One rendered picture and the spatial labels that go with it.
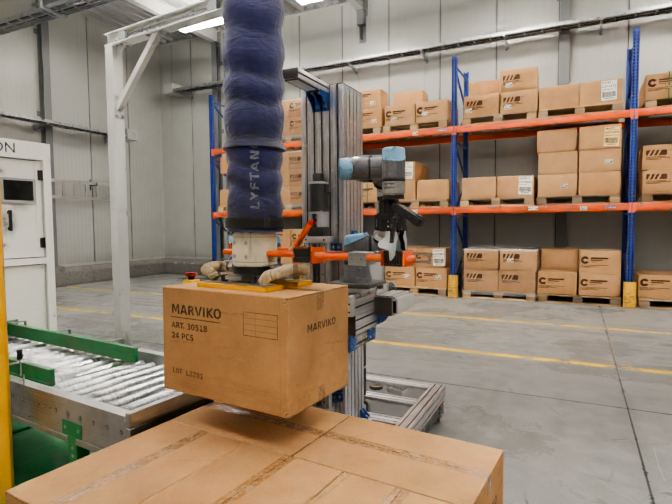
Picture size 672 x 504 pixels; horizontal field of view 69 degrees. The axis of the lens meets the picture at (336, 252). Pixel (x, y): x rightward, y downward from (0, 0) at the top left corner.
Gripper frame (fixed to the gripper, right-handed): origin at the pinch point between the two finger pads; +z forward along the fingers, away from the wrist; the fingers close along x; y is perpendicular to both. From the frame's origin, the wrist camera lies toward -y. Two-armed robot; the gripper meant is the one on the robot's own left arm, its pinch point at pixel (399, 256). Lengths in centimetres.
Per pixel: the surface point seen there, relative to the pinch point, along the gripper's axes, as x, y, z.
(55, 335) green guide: -24, 246, 61
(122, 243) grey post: -167, 375, 12
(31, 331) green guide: -24, 275, 62
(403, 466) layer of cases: 7, -5, 66
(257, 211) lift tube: 8, 53, -15
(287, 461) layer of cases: 23, 29, 66
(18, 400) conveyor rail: 33, 176, 71
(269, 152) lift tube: 3, 50, -37
